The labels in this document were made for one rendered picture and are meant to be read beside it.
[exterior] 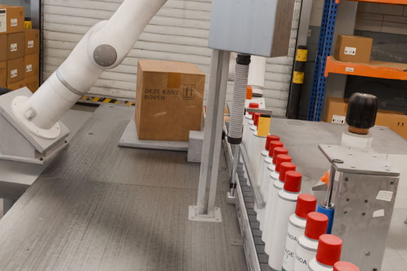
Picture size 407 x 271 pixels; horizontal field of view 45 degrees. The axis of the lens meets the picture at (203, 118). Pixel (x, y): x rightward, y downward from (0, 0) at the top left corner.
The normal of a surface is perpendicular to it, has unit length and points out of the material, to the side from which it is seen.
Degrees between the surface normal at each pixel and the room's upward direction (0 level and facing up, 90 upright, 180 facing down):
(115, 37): 78
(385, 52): 90
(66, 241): 0
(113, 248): 0
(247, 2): 90
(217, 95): 90
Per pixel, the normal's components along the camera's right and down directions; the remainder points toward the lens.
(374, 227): 0.02, 0.25
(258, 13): -0.55, 0.15
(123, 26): 0.26, 0.02
